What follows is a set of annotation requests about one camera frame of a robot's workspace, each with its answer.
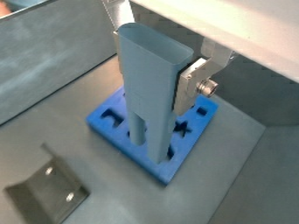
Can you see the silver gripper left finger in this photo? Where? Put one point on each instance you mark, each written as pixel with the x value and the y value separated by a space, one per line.
pixel 120 15

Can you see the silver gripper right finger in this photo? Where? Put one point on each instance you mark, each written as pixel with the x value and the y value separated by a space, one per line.
pixel 195 80

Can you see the light blue square-circle peg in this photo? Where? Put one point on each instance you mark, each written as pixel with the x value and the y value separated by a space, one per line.
pixel 151 60

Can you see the blue foam shape board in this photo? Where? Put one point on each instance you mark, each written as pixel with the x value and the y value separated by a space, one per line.
pixel 108 121

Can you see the black curved bracket stand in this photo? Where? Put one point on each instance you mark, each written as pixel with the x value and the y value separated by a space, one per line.
pixel 47 197

